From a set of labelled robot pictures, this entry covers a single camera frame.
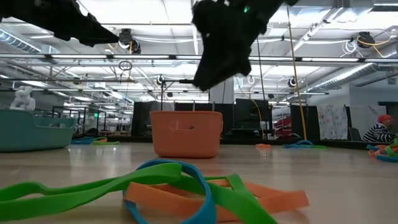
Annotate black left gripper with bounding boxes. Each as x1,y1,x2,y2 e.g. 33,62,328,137
0,0,120,47

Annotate black partition panel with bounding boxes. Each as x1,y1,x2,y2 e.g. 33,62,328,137
234,98,274,139
174,102,236,139
132,101,175,138
290,104,321,141

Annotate white patterned cloth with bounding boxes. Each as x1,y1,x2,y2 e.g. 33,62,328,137
317,104,349,141

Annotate person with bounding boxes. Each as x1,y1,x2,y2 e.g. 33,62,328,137
362,114,398,143

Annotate orange plastic basket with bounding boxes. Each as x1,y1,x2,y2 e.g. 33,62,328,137
149,110,224,159

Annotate teal plastic basket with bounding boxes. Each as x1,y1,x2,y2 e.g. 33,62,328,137
0,108,76,152

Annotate red object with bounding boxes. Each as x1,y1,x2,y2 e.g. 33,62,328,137
273,116,293,138

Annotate black boom stand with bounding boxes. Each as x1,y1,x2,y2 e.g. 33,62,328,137
159,78,196,112

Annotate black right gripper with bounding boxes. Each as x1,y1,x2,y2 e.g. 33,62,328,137
192,0,274,92

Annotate yellow cable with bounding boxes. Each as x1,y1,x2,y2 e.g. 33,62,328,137
285,6,308,141

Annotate white sculpted figure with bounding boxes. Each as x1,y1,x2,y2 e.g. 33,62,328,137
9,86,37,112

